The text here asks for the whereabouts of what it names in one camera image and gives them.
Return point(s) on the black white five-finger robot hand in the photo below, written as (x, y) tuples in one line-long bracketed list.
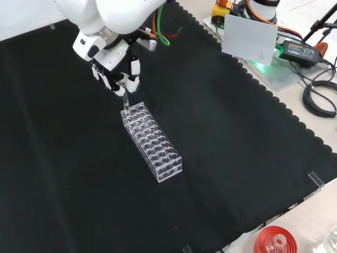
[(116, 56)]

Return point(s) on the clear glass test tube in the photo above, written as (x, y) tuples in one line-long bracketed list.
[(126, 103)]

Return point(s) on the clear acrylic test tube rack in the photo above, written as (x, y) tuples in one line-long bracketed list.
[(152, 142)]

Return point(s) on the clear acrylic cloth clamp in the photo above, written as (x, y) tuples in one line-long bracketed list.
[(187, 249), (316, 179), (52, 26)]

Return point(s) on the yellow stop button box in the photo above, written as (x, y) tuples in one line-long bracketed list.
[(219, 11)]

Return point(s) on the pale grey board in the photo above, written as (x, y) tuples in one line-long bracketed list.
[(248, 39)]

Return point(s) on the black bench cloth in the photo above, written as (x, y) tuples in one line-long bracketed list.
[(223, 137)]

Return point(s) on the black power adapter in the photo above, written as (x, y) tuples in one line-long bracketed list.
[(300, 50)]

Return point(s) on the orange plastic piece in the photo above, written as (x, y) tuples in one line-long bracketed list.
[(321, 49)]

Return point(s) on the black tripod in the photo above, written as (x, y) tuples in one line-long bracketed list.
[(319, 22)]

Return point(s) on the red ribbed funnel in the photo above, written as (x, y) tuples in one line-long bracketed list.
[(263, 237)]

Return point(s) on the small clear glass flask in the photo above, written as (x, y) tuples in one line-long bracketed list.
[(276, 243)]

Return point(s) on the clear glass vessel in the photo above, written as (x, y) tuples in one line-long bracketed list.
[(331, 242)]

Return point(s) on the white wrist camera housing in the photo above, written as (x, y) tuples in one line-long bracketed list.
[(85, 46)]

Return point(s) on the grey metal base plate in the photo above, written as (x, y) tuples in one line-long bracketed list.
[(281, 76)]

